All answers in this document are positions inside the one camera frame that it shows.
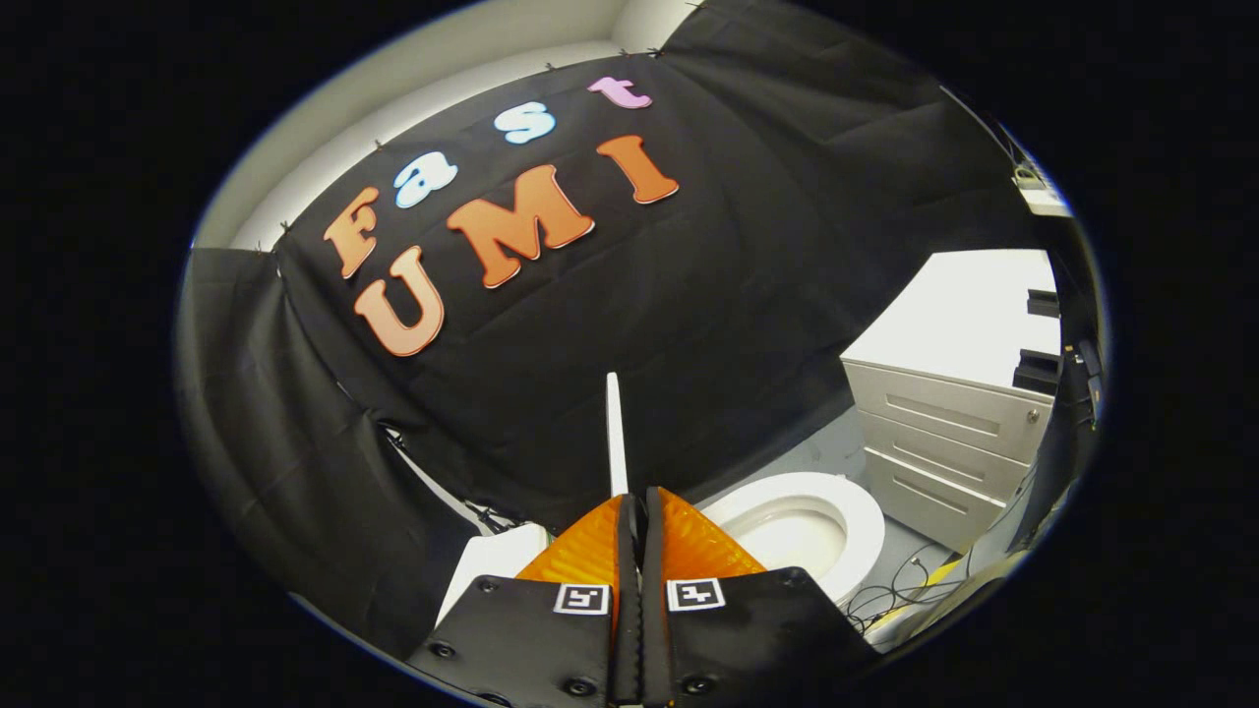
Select black backdrop cloth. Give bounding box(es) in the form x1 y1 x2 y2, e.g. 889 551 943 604
177 0 1044 660

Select white toilet lid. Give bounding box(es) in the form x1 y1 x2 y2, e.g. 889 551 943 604
605 372 630 499

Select white toilet bowl with seat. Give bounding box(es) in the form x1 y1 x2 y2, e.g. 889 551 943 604
700 472 886 609

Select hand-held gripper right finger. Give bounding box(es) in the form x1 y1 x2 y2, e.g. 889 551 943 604
644 487 878 708

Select black floor cables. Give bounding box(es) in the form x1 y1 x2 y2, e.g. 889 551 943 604
846 556 970 632

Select white side table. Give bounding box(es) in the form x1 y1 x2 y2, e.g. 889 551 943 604
1013 162 1073 217

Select white drawer cabinet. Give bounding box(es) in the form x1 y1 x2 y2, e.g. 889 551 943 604
841 249 1065 554

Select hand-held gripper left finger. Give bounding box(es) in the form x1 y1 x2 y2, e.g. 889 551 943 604
408 495 642 708

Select backdrop stand leg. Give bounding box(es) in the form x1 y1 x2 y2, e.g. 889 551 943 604
382 426 517 534

